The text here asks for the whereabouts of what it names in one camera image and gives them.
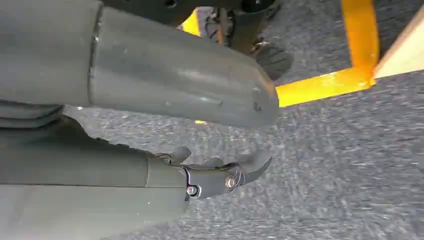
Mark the pale wooden board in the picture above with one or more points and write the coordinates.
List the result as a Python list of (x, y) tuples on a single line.
[(402, 54)]

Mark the black robot foot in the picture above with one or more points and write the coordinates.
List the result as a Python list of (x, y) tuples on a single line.
[(275, 59)]

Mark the short yellow floor tape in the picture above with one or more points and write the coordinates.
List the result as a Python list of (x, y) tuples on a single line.
[(192, 24)]

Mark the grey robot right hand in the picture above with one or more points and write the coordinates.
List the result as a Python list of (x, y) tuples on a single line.
[(172, 82)]

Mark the yellow floor tape corner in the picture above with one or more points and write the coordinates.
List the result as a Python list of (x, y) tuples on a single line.
[(359, 39)]

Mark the ribbed grey right arm sleeve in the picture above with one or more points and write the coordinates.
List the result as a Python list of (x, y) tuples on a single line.
[(26, 116)]

